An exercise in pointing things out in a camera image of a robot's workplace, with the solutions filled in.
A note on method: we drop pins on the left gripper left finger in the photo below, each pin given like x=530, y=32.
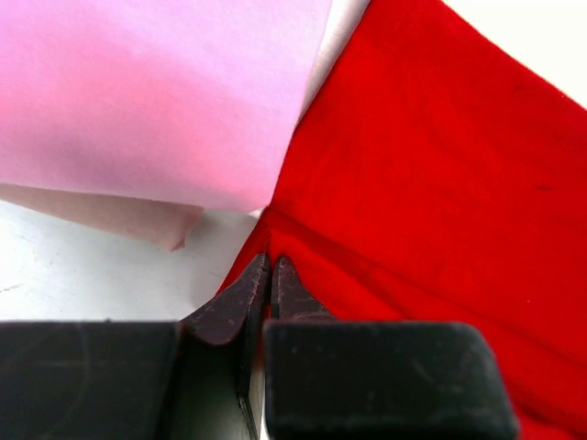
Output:
x=198, y=378

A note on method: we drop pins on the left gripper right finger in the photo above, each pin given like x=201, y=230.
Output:
x=327, y=378

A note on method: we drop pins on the red t shirt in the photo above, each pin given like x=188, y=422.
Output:
x=435, y=177

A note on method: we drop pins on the pink folded t shirt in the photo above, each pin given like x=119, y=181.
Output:
x=188, y=102

